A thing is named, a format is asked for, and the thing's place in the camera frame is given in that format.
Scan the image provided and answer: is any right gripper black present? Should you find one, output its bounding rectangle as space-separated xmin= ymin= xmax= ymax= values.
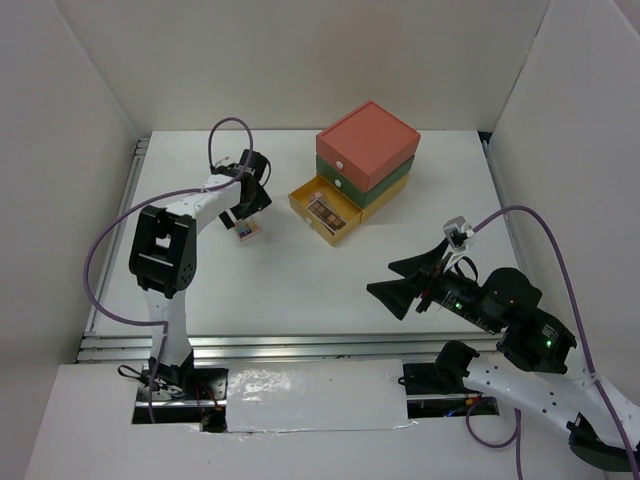
xmin=363 ymin=235 xmax=499 ymax=331

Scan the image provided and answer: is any colourful square eyeshadow palette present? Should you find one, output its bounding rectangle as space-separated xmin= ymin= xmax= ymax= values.
xmin=233 ymin=216 xmax=262 ymax=242

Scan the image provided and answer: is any yellow drawer box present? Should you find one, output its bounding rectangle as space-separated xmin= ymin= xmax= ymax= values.
xmin=288 ymin=175 xmax=409 ymax=246

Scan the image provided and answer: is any brown eyeshadow palette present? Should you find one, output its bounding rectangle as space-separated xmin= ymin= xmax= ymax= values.
xmin=307 ymin=200 xmax=347 ymax=234

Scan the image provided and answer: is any green drawer box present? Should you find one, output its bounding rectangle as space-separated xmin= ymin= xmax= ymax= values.
xmin=316 ymin=156 xmax=415 ymax=209

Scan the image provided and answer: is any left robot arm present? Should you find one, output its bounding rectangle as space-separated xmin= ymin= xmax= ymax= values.
xmin=129 ymin=150 xmax=271 ymax=399

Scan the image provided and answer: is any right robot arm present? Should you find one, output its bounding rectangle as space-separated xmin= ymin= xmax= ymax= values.
xmin=366 ymin=241 xmax=639 ymax=473

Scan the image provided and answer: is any white front cover panel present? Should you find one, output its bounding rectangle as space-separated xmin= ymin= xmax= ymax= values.
xmin=226 ymin=359 xmax=411 ymax=433

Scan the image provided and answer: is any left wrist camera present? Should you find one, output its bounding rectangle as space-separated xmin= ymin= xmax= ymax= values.
xmin=210 ymin=158 xmax=236 ymax=177

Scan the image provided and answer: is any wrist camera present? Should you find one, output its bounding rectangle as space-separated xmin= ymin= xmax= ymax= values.
xmin=210 ymin=158 xmax=236 ymax=177
xmin=443 ymin=216 xmax=475 ymax=255

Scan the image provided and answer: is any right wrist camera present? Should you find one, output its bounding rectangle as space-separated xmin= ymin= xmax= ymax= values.
xmin=443 ymin=216 xmax=475 ymax=255

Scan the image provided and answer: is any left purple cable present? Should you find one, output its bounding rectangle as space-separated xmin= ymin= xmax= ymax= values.
xmin=83 ymin=117 xmax=254 ymax=426

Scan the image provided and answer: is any aluminium table rail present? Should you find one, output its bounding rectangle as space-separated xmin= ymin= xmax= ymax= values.
xmin=77 ymin=130 xmax=500 ymax=366

